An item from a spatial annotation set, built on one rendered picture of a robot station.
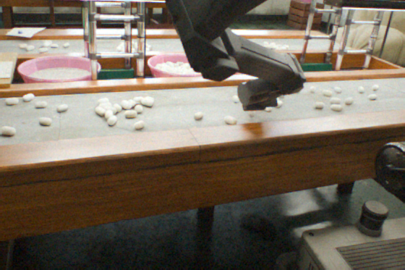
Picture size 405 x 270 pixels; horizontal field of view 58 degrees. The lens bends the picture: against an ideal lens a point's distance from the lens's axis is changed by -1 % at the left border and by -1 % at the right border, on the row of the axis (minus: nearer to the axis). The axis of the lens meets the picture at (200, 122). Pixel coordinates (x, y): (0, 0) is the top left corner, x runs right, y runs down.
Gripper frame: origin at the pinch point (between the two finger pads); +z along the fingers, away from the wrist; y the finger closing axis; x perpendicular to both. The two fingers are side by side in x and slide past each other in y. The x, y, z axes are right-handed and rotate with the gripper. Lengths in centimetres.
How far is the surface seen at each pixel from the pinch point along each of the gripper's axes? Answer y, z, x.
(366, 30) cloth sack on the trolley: -246, 168, -114
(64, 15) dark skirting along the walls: 33, 434, -270
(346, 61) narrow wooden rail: -85, 42, -30
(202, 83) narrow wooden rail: 5.9, 15.9, -12.7
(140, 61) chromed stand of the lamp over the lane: 26.1, 16.5, -21.5
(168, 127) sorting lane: 25.6, -3.0, 5.3
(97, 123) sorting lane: 43.2, 1.4, 1.9
